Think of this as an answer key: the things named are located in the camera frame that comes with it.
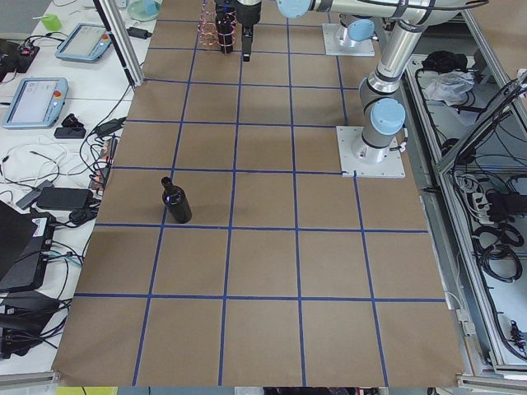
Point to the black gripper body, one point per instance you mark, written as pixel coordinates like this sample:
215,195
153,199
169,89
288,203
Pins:
248,15

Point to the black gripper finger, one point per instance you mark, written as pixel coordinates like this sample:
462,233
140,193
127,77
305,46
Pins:
246,42

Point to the dark wine bottle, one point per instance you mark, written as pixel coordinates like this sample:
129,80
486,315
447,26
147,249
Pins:
176,201

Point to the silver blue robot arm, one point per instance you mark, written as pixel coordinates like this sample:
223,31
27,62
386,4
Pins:
384,115
354,30

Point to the dark bottle in basket front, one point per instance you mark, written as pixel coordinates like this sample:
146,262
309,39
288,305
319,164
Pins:
225,32

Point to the dark bottle in basket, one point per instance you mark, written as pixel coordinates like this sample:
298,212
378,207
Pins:
225,32
223,7

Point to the dark bottle in basket rear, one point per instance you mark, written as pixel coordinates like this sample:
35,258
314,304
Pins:
223,7

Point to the blue foam block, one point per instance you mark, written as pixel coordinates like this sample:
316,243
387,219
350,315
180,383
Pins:
151,7

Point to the green glass plate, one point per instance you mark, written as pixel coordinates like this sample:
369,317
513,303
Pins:
136,12

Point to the black power adapter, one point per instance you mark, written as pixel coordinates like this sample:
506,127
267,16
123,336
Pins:
139,33

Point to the blue teach pendant far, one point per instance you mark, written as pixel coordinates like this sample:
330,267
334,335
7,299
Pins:
86,44

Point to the blue teach pendant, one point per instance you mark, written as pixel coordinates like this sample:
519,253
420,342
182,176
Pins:
86,44
37,103

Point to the green cup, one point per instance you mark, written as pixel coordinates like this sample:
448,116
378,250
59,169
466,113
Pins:
51,22

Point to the black small device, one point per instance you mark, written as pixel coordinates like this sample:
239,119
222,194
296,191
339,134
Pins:
71,128

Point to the crumpled white cloth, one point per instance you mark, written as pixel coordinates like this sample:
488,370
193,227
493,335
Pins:
451,88

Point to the blue teach pendant near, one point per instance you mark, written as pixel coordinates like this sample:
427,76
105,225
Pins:
37,103

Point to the brown paper table mat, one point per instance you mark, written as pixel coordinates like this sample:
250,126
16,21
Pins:
288,273

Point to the black power brick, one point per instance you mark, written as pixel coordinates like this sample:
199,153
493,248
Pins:
64,198

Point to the black laptop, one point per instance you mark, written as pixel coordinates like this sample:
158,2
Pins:
25,241

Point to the copper wire wine basket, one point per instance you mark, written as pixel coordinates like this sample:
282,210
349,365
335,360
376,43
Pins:
207,32

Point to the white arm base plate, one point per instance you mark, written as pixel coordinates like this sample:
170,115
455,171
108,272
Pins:
333,48
357,159

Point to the aluminium frame post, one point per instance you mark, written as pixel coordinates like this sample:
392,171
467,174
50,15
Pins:
114,24

